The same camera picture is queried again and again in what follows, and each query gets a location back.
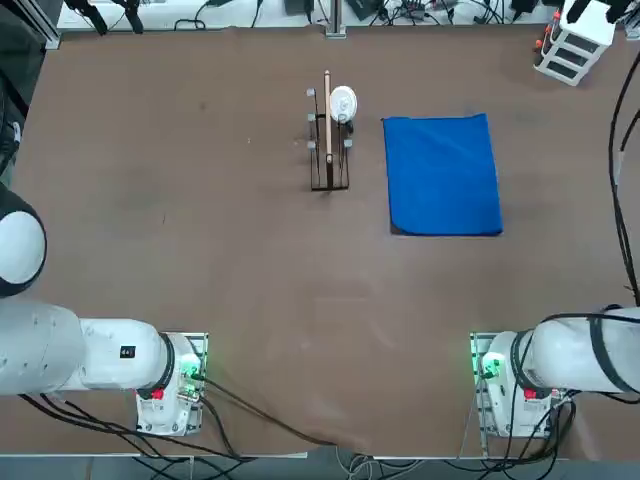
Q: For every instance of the blue towel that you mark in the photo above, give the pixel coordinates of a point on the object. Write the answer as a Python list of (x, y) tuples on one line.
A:
[(440, 175)]

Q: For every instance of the white smiley cup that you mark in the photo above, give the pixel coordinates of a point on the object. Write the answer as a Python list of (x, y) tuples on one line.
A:
[(343, 102)]

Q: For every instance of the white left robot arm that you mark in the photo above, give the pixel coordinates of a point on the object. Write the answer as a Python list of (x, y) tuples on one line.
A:
[(100, 350)]

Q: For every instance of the aluminium camera post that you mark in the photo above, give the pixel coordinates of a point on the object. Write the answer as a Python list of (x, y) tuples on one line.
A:
[(336, 20)]

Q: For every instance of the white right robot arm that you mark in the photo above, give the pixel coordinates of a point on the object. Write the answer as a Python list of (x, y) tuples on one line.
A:
[(565, 350)]

